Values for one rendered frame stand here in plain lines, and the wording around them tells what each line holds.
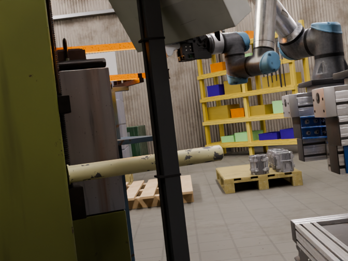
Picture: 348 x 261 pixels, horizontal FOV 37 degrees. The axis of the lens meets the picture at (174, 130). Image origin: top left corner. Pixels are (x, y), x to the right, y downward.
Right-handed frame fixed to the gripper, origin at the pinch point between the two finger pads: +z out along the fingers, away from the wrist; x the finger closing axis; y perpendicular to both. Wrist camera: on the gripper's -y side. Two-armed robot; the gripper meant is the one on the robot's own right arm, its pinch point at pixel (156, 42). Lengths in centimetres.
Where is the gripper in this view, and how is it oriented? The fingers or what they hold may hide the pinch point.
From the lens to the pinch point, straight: 184.8
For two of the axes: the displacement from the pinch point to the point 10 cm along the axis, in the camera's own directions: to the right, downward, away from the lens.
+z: -9.4, 1.3, -3.3
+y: 1.3, 9.9, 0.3
